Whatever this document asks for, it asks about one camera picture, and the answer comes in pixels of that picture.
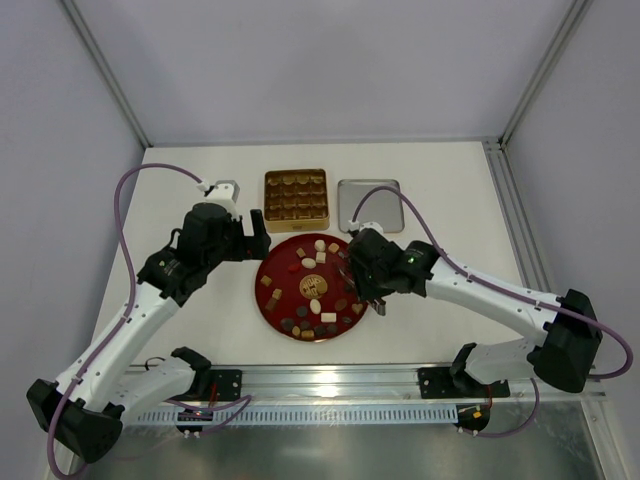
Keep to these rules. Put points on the aluminium mounting rail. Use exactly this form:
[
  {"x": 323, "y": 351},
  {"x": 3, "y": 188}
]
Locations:
[{"x": 372, "y": 381}]

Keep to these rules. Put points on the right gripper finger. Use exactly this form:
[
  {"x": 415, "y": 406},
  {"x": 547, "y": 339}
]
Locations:
[
  {"x": 378, "y": 306},
  {"x": 348, "y": 278}
]

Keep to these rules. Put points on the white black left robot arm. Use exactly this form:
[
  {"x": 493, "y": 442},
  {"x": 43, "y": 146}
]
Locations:
[{"x": 87, "y": 406}]

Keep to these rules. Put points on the white oval chocolate centre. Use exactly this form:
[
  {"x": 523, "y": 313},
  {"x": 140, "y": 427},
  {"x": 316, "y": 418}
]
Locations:
[{"x": 315, "y": 306}]

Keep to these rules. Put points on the round red tray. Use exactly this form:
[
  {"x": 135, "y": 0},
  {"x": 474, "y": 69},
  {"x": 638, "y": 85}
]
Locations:
[{"x": 298, "y": 289}]

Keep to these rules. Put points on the brown oval chocolate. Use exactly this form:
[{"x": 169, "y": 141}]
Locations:
[{"x": 341, "y": 303}]

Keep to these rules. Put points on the white oval chocolate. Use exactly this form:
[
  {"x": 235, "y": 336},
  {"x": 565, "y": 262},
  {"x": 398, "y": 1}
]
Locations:
[
  {"x": 308, "y": 263},
  {"x": 315, "y": 306}
]

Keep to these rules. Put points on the tan block chocolate left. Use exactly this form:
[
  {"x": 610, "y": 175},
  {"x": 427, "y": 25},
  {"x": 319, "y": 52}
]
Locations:
[{"x": 271, "y": 304}]

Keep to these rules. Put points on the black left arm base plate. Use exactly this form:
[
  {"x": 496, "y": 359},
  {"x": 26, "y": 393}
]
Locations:
[{"x": 221, "y": 385}]

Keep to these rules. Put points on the white bar chocolate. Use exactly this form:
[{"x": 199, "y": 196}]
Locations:
[{"x": 327, "y": 317}]

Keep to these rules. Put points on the white slotted cable duct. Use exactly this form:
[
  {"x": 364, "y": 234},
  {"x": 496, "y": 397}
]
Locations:
[{"x": 303, "y": 415}]

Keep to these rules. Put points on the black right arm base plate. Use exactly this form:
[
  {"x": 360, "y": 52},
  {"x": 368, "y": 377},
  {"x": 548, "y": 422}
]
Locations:
[{"x": 438, "y": 383}]

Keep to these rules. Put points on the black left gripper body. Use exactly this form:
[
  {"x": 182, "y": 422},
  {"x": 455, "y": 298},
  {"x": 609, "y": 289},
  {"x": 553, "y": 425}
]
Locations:
[{"x": 248, "y": 239}]

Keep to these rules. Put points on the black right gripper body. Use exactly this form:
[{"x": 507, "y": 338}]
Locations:
[{"x": 364, "y": 288}]

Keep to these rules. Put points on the gold chocolate tin box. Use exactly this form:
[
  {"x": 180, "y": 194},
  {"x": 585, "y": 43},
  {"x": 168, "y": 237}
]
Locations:
[{"x": 296, "y": 200}]

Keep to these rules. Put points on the brown square chocolate left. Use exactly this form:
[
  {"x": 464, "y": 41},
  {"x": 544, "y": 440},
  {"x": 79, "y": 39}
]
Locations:
[{"x": 267, "y": 281}]

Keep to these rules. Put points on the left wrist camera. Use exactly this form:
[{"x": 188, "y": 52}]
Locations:
[{"x": 223, "y": 190}]

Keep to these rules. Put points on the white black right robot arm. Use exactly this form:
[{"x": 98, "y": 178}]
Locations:
[{"x": 557, "y": 340}]

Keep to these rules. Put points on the silver tin lid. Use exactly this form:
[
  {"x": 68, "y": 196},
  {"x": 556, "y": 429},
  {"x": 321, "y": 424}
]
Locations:
[{"x": 382, "y": 207}]

